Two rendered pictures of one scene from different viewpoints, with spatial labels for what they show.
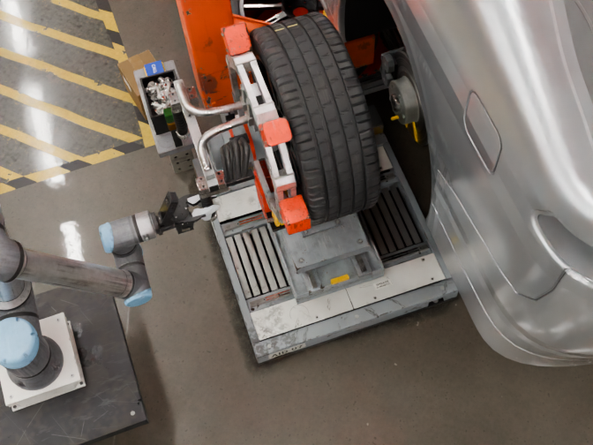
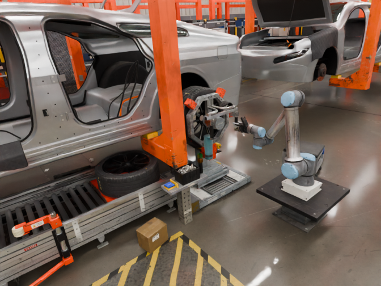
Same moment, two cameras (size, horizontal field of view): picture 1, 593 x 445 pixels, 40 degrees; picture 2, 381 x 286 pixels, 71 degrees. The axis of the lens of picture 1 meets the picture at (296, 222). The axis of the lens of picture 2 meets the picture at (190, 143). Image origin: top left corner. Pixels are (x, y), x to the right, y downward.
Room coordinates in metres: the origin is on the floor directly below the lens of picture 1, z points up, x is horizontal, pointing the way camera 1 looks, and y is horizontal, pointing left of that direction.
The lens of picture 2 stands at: (2.75, 2.52, 1.75)
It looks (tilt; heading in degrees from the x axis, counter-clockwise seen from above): 23 degrees down; 248
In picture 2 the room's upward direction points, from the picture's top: 4 degrees counter-clockwise
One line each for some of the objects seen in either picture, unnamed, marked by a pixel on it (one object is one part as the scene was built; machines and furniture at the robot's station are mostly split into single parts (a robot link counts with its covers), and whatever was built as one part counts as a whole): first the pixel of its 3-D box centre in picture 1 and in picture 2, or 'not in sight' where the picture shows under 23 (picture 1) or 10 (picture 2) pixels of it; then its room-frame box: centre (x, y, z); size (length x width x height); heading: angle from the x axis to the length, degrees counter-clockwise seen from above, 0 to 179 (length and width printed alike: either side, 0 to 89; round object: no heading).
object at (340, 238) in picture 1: (315, 202); (201, 159); (1.59, -0.08, 0.32); 0.40 x 0.30 x 0.28; 14
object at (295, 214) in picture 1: (294, 214); not in sight; (1.24, 0.00, 0.85); 0.09 x 0.08 x 0.07; 14
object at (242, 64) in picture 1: (261, 135); (208, 120); (1.55, 0.09, 0.85); 0.54 x 0.07 x 0.54; 14
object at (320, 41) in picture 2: not in sight; (320, 43); (-1.31, -1.15, 1.36); 0.71 x 0.30 x 0.51; 14
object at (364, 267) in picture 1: (319, 232); (204, 172); (1.56, -0.09, 0.13); 0.50 x 0.36 x 0.10; 14
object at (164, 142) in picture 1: (166, 107); (185, 181); (2.02, 0.47, 0.44); 0.43 x 0.17 x 0.03; 14
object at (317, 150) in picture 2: not in sight; (303, 158); (0.36, 0.29, 0.17); 0.43 x 0.36 x 0.34; 120
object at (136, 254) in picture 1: (126, 252); (258, 142); (1.25, 0.55, 0.69); 0.12 x 0.09 x 0.12; 13
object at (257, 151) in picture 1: (240, 141); (213, 121); (1.53, 0.15, 0.85); 0.21 x 0.14 x 0.14; 104
